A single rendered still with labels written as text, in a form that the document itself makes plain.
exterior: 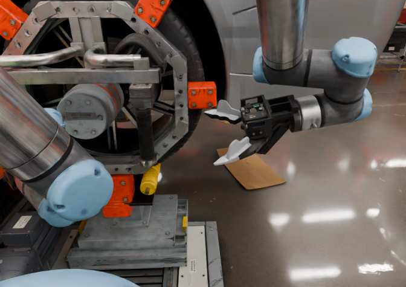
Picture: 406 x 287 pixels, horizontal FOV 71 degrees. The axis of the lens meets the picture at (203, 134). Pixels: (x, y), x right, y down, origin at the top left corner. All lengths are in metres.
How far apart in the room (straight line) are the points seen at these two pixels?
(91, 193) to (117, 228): 0.98
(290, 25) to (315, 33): 0.55
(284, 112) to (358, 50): 0.18
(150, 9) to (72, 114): 0.34
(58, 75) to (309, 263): 1.31
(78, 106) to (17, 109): 0.46
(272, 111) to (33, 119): 0.45
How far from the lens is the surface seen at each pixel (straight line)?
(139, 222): 1.34
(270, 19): 0.45
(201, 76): 0.95
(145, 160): 0.72
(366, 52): 0.58
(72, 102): 0.78
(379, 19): 1.11
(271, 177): 2.05
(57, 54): 0.78
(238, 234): 1.60
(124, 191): 1.05
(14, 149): 0.34
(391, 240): 1.84
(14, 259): 1.11
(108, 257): 1.33
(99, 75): 0.69
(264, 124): 0.60
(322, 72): 0.59
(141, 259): 1.32
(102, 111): 0.77
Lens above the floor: 1.12
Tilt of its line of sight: 25 degrees down
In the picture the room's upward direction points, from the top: straight up
